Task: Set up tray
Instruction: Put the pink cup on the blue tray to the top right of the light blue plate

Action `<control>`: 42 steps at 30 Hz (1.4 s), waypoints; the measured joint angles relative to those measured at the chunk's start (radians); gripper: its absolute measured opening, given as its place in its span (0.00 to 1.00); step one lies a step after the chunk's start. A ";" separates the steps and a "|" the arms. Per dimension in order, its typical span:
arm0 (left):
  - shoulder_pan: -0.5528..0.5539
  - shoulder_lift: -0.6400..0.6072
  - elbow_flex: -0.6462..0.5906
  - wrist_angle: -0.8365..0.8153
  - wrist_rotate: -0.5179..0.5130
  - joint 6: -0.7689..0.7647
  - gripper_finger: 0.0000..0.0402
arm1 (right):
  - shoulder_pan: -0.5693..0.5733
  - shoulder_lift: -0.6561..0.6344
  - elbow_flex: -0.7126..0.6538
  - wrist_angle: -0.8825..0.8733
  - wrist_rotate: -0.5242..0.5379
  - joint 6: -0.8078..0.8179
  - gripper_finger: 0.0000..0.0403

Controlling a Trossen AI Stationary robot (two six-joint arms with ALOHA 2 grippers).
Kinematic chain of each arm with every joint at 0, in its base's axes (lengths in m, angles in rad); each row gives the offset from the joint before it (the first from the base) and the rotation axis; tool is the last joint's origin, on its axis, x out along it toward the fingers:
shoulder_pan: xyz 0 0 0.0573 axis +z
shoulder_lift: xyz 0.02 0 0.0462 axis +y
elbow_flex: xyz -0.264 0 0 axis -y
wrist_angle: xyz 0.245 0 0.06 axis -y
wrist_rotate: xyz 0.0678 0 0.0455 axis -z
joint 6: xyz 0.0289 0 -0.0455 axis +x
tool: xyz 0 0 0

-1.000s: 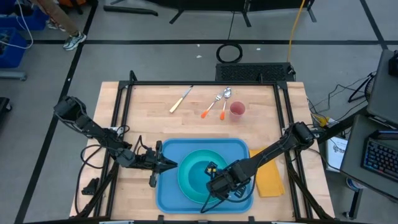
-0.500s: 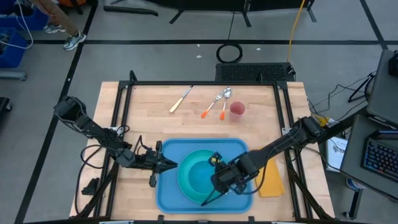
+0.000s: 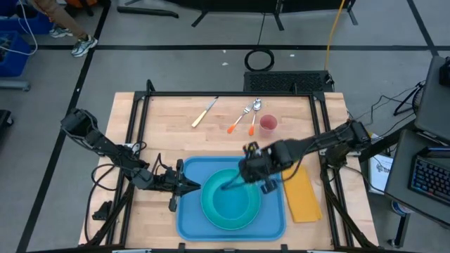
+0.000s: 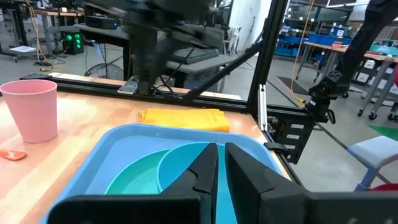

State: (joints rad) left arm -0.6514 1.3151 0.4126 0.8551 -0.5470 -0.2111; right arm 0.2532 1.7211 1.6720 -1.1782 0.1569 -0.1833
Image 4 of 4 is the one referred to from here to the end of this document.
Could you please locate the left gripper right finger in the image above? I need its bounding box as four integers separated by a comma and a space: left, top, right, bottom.
225, 142, 308, 224

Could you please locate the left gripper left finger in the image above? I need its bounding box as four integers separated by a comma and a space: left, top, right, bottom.
161, 142, 218, 200

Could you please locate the blue bowl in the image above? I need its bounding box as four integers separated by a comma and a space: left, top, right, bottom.
157, 142, 237, 224

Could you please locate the yellow cloth napkin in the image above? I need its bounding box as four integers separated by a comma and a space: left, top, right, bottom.
139, 108, 231, 133

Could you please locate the teal plate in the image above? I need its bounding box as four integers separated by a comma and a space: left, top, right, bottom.
104, 149, 170, 195

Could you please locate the blue plastic tray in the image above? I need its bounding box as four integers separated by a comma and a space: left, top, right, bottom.
40, 123, 292, 224

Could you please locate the pink cup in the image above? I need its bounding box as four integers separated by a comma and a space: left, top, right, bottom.
0, 79, 58, 144

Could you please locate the spoon with orange handle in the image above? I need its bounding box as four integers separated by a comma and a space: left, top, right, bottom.
0, 149, 27, 161

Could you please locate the grey desk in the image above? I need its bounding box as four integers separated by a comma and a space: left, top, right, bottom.
166, 54, 239, 75

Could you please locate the black backlit keyboard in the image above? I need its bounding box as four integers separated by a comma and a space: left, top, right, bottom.
169, 46, 220, 65

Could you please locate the grey stool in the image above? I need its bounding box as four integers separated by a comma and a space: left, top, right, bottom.
346, 135, 398, 192

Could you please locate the black floor fan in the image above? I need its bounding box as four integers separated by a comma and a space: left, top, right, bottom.
83, 62, 125, 81

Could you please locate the row of blue bins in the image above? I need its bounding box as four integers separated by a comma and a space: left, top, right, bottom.
275, 32, 352, 57

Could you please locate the grey raised desk panel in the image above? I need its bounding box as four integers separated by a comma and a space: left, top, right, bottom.
74, 23, 224, 47

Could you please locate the computer tower with green lights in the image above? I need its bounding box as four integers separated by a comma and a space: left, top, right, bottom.
62, 30, 85, 56

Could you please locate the wooden workbench on casters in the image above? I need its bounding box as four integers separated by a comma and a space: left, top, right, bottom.
295, 42, 398, 121

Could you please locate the black metal table frame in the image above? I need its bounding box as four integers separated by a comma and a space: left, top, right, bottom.
20, 0, 398, 166

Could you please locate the yellow cable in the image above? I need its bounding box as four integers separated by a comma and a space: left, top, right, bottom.
290, 0, 315, 105

